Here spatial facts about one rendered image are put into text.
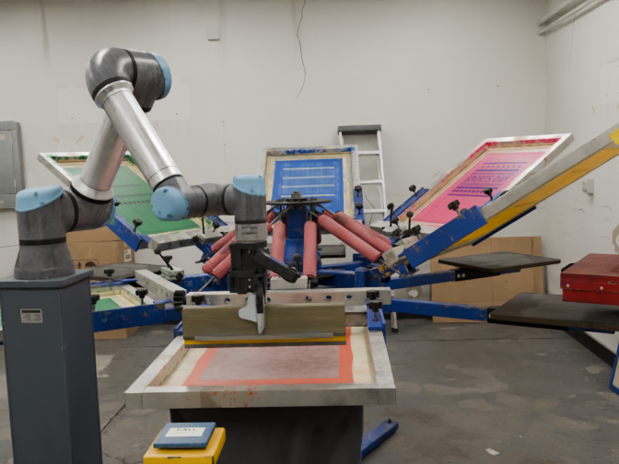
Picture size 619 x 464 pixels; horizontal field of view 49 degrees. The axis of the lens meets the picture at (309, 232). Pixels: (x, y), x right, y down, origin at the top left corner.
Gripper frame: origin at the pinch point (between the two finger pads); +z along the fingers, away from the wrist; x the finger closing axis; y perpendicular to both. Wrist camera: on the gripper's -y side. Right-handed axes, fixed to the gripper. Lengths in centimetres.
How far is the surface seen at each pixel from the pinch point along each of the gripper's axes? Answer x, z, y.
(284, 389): 15.1, 10.3, -5.6
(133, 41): -458, -147, 163
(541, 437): -189, 109, -119
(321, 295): -67, 7, -12
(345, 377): -3.2, 13.7, -18.9
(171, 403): 15.2, 13.0, 18.8
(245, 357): -21.0, 13.9, 7.9
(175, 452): 37.6, 14.0, 12.6
